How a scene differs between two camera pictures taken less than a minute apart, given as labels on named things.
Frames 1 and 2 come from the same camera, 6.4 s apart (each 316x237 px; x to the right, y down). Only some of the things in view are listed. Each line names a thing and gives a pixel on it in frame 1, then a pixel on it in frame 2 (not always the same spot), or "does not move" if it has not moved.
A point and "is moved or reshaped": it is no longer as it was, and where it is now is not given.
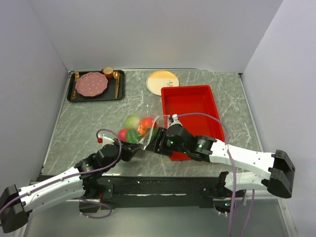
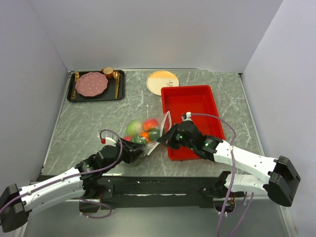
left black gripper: [129, 150] does not move
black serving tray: [115, 91] does not move
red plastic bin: [196, 109] does not move
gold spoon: [116, 75] does not move
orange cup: [108, 71] does not move
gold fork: [77, 79] does not move
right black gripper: [153, 145] to [169, 137]
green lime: [155, 131] does not move
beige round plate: [157, 80] does not move
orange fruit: [141, 131] to [144, 135]
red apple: [122, 134] to [128, 138]
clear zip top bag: [138, 128] is moved or reshaped
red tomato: [147, 122] is moved or reshaped
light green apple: [132, 122] to [135, 128]
